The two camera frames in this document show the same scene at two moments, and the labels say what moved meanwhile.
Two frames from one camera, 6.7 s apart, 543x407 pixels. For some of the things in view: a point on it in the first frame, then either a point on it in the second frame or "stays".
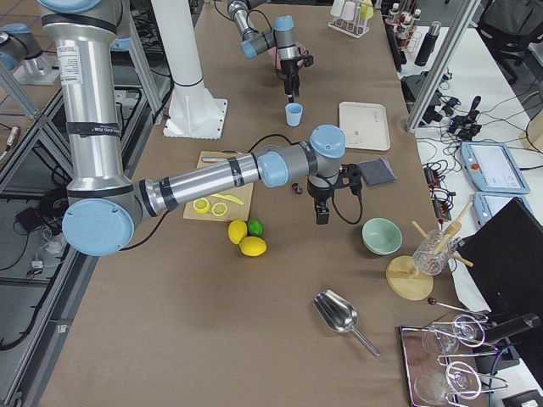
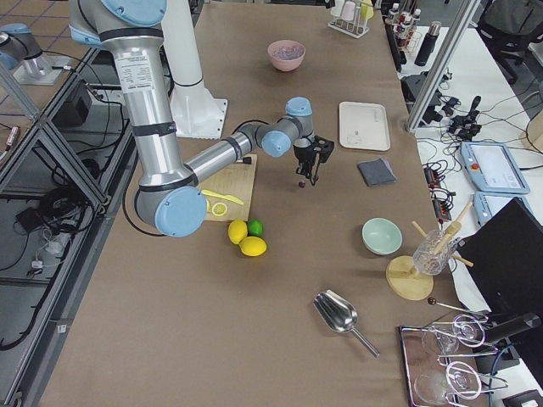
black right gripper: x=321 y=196 -> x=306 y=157
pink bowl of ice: x=299 y=50 stays
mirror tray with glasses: x=431 y=380 stays
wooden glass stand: x=400 y=280 stays
